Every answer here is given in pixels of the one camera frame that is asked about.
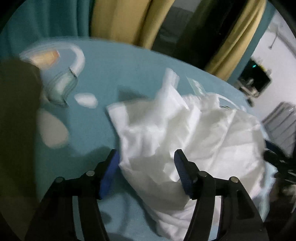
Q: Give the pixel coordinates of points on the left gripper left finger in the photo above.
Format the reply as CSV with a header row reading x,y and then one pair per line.
x,y
54,218

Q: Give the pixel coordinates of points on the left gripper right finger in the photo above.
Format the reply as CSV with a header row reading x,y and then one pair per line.
x,y
239,218

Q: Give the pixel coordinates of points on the white hooded jacket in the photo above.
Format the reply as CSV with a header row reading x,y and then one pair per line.
x,y
224,142

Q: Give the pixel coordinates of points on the right hand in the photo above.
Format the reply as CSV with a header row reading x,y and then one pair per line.
x,y
286,193

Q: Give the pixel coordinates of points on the black monitor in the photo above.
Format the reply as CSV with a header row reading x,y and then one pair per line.
x,y
255,77

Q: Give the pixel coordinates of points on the yellow curtain right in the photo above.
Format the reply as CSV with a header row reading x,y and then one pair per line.
x,y
225,61

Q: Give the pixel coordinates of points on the yellow curtain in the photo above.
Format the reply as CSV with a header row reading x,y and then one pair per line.
x,y
127,21
225,61

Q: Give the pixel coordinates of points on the teal printed bed sheet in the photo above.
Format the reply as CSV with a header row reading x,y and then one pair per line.
x,y
113,72

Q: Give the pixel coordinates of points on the teal curtain right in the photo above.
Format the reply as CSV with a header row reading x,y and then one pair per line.
x,y
262,27

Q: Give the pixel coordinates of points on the teal curtain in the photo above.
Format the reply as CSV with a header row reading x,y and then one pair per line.
x,y
36,20
262,27

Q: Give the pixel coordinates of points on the teal curtain left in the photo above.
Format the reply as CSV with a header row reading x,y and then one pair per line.
x,y
36,20

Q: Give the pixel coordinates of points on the yellow curtain left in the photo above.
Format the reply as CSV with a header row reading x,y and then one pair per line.
x,y
127,21

